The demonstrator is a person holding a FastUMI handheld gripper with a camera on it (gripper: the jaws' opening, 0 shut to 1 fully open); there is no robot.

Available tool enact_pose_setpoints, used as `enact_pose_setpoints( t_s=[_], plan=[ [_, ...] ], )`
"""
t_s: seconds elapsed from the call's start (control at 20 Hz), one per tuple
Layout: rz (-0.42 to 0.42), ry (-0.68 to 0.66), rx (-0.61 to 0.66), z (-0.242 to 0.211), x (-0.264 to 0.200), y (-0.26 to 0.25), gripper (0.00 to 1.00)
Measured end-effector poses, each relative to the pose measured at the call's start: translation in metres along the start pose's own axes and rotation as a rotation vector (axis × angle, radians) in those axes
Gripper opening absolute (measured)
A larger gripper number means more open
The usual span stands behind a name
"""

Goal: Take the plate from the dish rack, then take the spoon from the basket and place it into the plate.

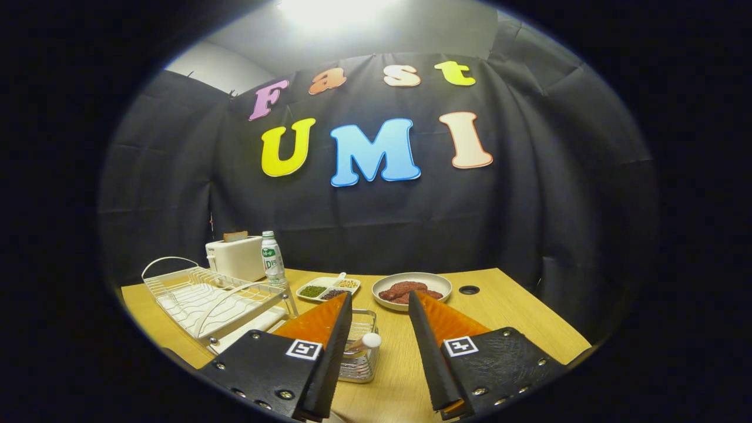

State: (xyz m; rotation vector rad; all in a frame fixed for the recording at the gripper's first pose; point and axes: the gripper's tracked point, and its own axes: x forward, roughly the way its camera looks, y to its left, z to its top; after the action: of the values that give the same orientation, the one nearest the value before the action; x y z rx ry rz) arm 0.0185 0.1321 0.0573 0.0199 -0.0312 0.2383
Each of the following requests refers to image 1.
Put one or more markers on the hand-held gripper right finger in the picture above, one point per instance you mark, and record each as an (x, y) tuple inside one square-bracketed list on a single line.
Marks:
[(432, 364)]

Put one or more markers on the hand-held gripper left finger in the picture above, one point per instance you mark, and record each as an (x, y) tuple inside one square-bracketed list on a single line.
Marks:
[(332, 364)]

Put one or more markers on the beige plate with meat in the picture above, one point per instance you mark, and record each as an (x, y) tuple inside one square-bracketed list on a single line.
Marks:
[(437, 283)]

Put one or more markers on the red meat patty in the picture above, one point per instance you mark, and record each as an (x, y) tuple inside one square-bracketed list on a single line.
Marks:
[(402, 288), (435, 294)]

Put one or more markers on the white sectioned tray with beans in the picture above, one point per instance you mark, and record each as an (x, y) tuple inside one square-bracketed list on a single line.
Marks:
[(320, 291)]

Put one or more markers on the white green label bottle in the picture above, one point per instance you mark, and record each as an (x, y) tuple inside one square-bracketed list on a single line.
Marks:
[(272, 258)]

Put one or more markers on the white toaster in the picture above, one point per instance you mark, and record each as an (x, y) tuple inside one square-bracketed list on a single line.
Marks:
[(238, 258)]

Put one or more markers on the toast slice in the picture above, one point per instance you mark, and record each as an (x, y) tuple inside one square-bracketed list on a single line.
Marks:
[(235, 236)]

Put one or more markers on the black backdrop cloth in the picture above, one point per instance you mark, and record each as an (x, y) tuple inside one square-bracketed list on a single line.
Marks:
[(529, 205)]

